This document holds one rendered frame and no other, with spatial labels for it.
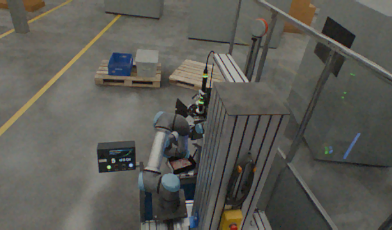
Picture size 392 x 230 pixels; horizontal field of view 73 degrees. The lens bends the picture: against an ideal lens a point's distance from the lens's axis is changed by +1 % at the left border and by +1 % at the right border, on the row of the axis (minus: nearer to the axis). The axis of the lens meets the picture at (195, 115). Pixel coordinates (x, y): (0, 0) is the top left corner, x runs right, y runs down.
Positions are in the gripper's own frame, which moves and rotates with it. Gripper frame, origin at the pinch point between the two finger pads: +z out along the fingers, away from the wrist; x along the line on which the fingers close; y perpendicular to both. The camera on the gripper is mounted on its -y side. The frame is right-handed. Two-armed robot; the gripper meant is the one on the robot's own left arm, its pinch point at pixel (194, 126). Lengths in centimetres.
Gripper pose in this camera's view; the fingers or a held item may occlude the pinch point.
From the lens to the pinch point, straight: 227.9
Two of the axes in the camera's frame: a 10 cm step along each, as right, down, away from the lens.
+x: -0.3, 8.6, 5.1
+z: 6.4, -3.7, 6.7
